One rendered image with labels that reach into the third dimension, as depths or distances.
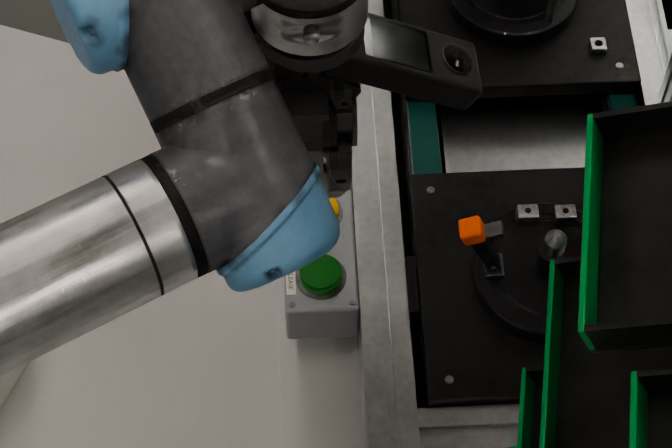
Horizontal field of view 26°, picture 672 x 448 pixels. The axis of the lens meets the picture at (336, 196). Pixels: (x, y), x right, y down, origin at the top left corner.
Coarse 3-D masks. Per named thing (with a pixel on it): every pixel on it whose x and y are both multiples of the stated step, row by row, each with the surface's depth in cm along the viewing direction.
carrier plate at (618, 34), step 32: (416, 0) 153; (608, 0) 153; (448, 32) 151; (576, 32) 151; (608, 32) 151; (480, 64) 149; (512, 64) 149; (544, 64) 149; (576, 64) 149; (608, 64) 149; (480, 96) 149; (512, 96) 149
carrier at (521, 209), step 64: (448, 192) 141; (512, 192) 141; (576, 192) 141; (448, 256) 137; (512, 256) 135; (576, 256) 135; (448, 320) 134; (512, 320) 131; (448, 384) 130; (512, 384) 130
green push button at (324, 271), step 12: (312, 264) 136; (324, 264) 136; (336, 264) 136; (300, 276) 136; (312, 276) 136; (324, 276) 136; (336, 276) 136; (312, 288) 135; (324, 288) 135; (336, 288) 136
